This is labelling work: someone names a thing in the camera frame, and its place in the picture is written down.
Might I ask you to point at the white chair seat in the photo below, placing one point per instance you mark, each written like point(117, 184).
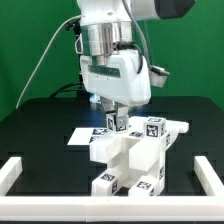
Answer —
point(157, 171)

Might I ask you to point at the white U-shaped fence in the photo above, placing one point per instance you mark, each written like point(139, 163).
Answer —
point(209, 207)

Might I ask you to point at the white tagged cube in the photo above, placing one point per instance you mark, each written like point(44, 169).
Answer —
point(116, 124)
point(154, 127)

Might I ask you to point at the white chair back frame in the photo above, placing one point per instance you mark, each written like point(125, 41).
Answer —
point(143, 151)

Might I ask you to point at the black camera stand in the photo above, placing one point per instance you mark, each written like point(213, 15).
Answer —
point(75, 26)

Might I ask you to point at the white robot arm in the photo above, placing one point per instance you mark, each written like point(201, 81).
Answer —
point(107, 25)

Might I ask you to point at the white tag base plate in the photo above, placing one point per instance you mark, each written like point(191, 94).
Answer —
point(84, 136)

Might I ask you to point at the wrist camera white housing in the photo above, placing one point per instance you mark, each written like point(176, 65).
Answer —
point(158, 76)

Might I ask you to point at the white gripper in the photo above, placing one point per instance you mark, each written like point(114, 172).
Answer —
point(118, 81)

